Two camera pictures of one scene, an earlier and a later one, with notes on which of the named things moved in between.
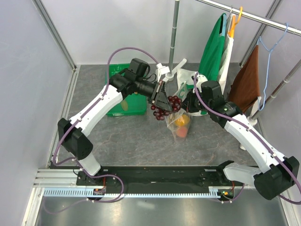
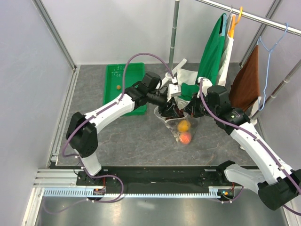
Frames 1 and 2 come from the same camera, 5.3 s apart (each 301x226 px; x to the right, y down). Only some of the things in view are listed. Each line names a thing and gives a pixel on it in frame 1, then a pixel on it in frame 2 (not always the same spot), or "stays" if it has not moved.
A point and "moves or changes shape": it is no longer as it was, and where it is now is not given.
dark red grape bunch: [175, 102] moves or changes shape
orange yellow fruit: [183, 120] moves or changes shape
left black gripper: [162, 101] → [170, 110]
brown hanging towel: [245, 86] stays
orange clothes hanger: [231, 32] stays
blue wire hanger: [259, 40] stays
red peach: [181, 132] → [185, 138]
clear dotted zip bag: [180, 122] moves or changes shape
